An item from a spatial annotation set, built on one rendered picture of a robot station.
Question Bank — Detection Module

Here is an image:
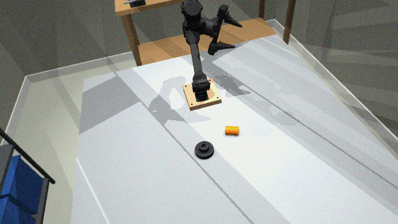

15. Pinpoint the dark grey round pedestal with shaft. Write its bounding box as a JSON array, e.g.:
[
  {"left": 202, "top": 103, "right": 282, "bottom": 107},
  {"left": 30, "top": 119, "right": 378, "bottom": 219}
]
[{"left": 195, "top": 141, "right": 214, "bottom": 160}]

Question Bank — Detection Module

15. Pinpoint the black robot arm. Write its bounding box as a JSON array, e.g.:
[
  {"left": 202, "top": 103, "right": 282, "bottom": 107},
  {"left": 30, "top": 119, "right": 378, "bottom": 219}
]
[{"left": 181, "top": 0, "right": 210, "bottom": 102}]

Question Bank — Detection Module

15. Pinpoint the orange knob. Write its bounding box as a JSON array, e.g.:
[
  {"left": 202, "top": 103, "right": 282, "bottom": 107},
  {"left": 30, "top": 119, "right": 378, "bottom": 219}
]
[{"left": 225, "top": 126, "right": 239, "bottom": 135}]

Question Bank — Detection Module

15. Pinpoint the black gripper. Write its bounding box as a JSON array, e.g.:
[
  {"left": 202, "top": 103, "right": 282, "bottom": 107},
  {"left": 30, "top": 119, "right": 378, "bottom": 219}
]
[{"left": 198, "top": 4, "right": 242, "bottom": 55}]

